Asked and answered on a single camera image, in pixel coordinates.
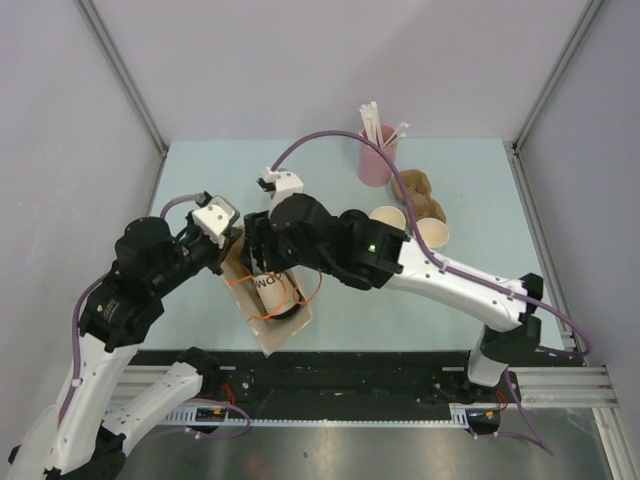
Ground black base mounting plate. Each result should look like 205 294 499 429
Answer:
112 350 507 405

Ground white cable duct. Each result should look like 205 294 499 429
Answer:
159 402 506 429

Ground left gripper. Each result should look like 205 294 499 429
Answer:
153 208 244 294

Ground white wrapped straws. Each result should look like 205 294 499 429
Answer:
359 101 410 148

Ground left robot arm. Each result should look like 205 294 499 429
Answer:
8 217 241 479

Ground brown cardboard cup carrier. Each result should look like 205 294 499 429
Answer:
400 169 447 223

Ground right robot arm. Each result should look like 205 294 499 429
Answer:
243 193 544 401

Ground pink straw holder cup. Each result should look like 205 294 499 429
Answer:
358 125 398 187

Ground brown paper takeout bag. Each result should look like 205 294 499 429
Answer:
222 234 313 357

